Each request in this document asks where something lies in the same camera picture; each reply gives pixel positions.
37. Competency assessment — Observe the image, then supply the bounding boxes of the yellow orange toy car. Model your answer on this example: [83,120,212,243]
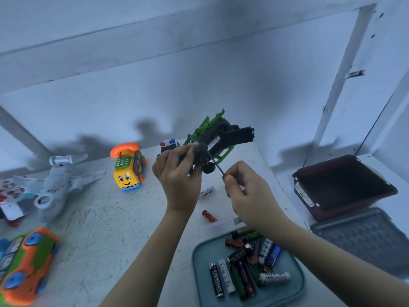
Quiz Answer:
[109,142,148,191]

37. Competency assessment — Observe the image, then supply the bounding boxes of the clear plastic container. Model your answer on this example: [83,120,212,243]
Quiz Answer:
[192,159,250,234]

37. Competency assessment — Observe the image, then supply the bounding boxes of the green orange toy car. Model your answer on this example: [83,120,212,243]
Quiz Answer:
[0,227,61,307]

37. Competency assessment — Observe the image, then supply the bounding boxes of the person's left forearm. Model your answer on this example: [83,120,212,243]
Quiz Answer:
[99,208,193,307]

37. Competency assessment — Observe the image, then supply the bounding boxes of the teal container lid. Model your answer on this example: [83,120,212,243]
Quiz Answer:
[192,227,306,307]

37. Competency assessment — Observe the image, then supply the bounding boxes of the person's right forearm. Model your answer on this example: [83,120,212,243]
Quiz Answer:
[265,217,409,307]

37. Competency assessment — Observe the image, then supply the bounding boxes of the black white toy car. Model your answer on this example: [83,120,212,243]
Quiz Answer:
[159,139,181,155]

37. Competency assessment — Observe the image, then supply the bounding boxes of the red battery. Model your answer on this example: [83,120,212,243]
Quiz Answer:
[201,209,219,224]

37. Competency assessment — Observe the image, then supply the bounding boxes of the pile of batteries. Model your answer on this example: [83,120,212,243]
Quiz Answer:
[209,227,292,301]

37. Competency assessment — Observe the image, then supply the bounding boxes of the dark green toy helicopter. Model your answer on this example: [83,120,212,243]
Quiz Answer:
[184,109,256,174]

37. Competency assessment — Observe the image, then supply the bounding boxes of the white toy airplane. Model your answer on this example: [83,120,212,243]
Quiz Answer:
[13,153,107,221]

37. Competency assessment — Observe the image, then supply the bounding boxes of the person's left hand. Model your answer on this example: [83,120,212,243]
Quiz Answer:
[152,142,204,216]

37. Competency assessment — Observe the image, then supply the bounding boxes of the grey storage box lid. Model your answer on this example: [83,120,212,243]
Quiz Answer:
[311,206,409,279]

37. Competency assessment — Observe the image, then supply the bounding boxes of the red white toy vehicle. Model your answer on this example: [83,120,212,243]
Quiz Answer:
[0,177,36,226]

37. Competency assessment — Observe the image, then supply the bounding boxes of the dark brown storage box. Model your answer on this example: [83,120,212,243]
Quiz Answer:
[292,154,398,223]

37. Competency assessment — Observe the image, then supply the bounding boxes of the red screwdriver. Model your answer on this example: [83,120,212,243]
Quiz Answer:
[214,162,246,192]

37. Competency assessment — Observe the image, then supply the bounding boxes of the person's right hand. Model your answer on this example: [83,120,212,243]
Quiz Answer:
[222,160,291,237]

